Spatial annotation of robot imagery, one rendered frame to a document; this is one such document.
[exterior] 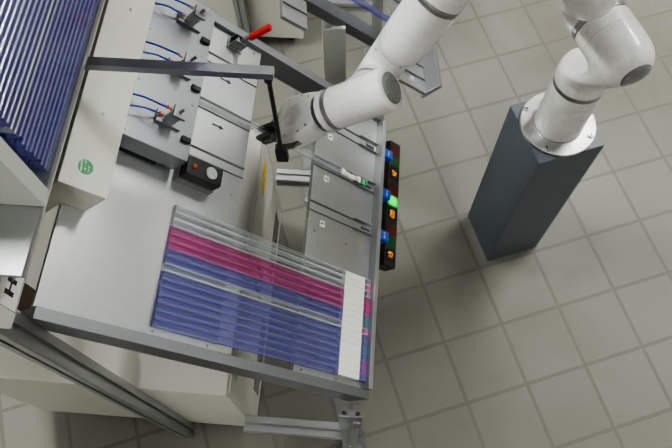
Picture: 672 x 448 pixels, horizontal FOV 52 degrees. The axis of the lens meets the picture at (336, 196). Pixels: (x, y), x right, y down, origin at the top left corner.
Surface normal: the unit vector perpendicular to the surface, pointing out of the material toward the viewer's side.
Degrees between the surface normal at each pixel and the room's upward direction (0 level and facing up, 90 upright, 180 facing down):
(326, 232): 44
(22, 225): 0
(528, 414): 0
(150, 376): 0
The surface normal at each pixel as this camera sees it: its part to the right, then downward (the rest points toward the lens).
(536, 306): -0.02, -0.44
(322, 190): 0.69, -0.26
